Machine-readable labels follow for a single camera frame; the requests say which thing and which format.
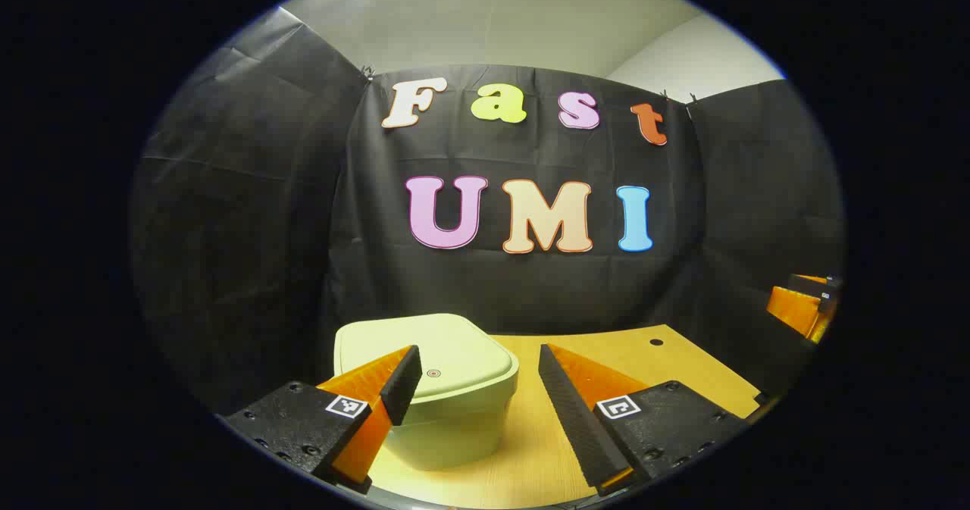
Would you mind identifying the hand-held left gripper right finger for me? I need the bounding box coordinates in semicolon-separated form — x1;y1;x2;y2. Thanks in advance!
538;343;759;497

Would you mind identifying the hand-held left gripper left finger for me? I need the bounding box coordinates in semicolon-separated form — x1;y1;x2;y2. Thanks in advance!
216;345;423;494

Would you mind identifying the green desktop garbage bin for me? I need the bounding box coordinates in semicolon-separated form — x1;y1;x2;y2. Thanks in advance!
333;313;521;471

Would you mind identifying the wooden desktop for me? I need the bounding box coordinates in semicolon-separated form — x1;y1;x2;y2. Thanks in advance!
364;324;762;509

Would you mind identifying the black backdrop cloth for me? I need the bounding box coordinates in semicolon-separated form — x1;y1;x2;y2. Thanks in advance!
129;6;846;420

